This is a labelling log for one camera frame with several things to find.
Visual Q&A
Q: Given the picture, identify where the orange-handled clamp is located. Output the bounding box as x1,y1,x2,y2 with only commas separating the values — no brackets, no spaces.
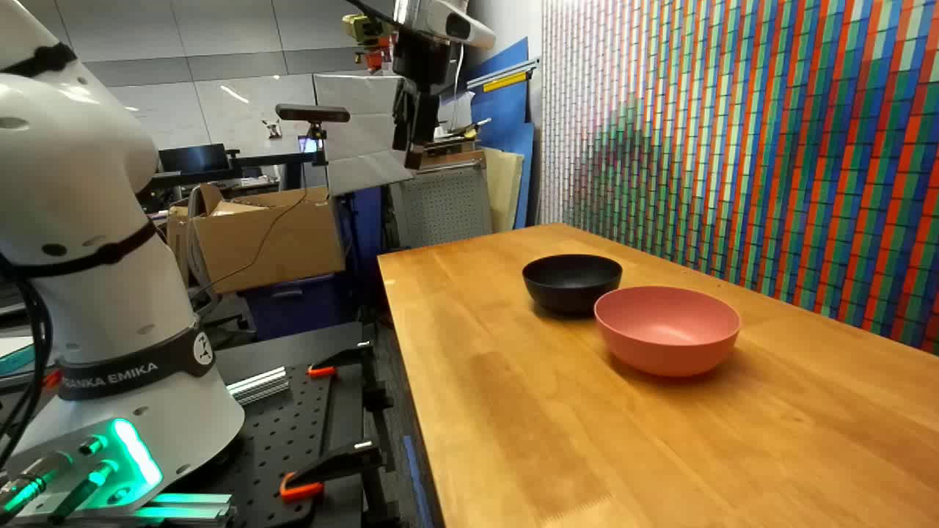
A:
275,439,382,503
304,339,376,377

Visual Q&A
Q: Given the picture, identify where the pink bowl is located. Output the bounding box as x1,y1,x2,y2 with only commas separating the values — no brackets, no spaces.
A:
593,286,743,377

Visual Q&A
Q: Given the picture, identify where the orange-handled clamp front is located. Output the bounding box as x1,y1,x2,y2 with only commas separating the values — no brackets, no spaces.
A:
275,439,382,503

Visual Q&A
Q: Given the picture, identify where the orange-handled clamp rear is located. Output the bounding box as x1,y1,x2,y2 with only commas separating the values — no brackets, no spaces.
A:
304,339,376,377

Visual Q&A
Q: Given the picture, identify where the black bowl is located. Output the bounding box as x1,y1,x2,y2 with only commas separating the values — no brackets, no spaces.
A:
523,253,621,316

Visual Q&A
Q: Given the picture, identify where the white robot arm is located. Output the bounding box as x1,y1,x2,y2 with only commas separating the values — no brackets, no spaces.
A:
0,0,244,525

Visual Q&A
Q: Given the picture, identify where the black camera on stand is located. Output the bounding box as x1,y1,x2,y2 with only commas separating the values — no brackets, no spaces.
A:
275,103,348,141

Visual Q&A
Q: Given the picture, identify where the aluminium extrusion bar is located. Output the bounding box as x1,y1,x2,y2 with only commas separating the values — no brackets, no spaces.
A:
229,366,289,404

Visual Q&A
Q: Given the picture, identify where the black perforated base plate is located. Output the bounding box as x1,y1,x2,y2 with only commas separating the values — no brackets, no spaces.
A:
160,333,399,528

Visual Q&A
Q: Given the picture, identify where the cardboard box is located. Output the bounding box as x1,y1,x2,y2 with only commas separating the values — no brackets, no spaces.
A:
168,185,345,295

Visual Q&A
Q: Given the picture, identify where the blue board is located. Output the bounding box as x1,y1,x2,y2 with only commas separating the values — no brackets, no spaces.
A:
470,37,536,229

